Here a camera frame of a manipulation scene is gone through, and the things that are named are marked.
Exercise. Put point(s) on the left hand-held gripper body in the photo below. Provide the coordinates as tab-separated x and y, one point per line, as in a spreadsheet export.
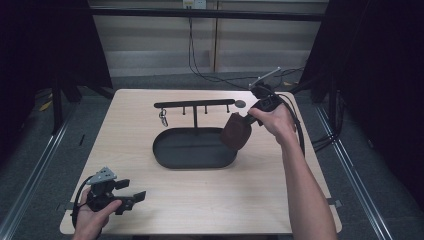
100	200

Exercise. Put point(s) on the gray tape strip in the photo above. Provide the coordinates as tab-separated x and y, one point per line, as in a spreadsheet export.
334	202

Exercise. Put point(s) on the yellow floor tape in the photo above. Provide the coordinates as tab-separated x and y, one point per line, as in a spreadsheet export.
45	106

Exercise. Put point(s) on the person's right hand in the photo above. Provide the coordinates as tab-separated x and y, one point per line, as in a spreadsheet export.
276	123

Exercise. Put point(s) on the black curtain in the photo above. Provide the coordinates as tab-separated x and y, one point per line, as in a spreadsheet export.
43	43
383	83

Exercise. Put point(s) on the black horizontal frame bar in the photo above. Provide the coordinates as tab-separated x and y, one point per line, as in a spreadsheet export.
206	14

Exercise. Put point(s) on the brown leather pouch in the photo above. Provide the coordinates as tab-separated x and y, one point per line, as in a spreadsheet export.
235	133

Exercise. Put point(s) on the metal floor rail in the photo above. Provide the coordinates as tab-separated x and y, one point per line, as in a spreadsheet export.
36	173
353	173

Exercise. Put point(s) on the person's left hand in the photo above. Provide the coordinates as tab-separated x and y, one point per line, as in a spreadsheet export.
88	223

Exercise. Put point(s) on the black stand post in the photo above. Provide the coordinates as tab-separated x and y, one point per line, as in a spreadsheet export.
57	110

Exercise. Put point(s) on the black key rack with tray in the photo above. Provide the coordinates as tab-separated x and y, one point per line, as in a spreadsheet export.
190	150

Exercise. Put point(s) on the white wall outlet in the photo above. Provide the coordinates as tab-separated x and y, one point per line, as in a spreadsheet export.
194	3

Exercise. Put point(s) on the small black floor strip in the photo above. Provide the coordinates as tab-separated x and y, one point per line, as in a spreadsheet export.
82	140

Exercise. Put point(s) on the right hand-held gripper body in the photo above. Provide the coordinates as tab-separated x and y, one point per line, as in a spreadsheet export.
266	101

